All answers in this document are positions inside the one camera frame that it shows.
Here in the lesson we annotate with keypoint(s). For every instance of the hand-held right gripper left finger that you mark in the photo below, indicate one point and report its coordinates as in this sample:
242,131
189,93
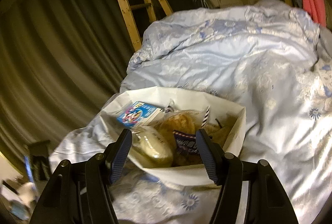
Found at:
122,154

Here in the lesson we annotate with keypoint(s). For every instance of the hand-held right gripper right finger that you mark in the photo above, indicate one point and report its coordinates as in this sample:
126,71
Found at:
207,159

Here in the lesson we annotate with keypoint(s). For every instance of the dark blue snack packet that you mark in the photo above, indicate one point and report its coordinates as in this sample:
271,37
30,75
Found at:
185,146

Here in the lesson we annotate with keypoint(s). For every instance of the white paper bag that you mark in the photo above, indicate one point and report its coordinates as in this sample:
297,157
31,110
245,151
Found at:
181,176

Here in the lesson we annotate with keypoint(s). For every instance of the pale bread packet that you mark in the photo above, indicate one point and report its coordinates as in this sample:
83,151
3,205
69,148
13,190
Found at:
153,148

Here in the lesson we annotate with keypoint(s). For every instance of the blue cartoon box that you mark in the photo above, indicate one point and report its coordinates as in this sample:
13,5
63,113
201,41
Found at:
132,113

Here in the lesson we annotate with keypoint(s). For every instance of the brown bread packet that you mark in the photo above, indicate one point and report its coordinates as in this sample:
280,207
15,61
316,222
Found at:
176,122

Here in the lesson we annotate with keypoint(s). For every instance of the dark stool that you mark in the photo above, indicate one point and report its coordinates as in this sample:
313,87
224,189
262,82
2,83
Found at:
39,151

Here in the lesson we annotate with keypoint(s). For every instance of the light blue floral blanket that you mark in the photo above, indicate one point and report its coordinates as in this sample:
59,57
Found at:
233,71

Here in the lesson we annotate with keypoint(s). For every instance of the grey curtain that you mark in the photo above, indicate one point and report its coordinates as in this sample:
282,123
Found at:
51,58

